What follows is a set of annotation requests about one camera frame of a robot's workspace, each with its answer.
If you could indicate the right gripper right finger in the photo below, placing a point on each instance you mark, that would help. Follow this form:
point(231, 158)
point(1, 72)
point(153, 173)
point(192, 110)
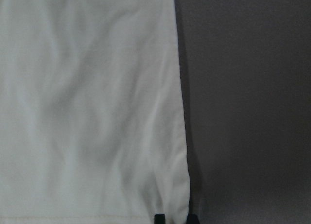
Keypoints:
point(192, 219)

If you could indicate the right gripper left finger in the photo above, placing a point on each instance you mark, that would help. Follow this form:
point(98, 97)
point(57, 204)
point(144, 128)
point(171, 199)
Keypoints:
point(159, 219)

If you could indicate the beige long-sleeve printed shirt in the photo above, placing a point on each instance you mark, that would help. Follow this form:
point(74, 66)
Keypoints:
point(92, 126)

